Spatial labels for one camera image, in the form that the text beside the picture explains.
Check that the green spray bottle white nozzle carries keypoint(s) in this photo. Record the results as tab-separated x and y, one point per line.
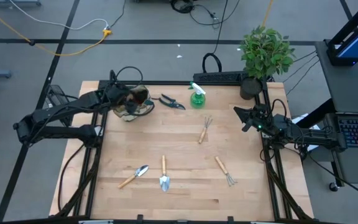
197	100

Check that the black aluminium table frame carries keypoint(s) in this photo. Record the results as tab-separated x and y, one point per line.
166	83

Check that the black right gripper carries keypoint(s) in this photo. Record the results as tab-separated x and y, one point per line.
261	119

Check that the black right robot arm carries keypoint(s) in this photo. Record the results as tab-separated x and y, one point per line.
315	137

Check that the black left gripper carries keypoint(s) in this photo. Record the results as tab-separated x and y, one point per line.
117	93

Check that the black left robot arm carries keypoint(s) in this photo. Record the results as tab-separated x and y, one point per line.
57	112

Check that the white paper sheet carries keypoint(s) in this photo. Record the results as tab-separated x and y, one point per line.
300	119

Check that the green plant in black pot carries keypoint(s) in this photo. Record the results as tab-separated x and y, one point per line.
266	53

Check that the dark green pruning shears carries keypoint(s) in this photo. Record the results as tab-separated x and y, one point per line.
170	102

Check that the grey equipment cart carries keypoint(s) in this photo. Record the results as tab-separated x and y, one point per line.
350	90

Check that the beige green-trimmed gardening bag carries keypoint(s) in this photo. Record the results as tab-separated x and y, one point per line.
126	112

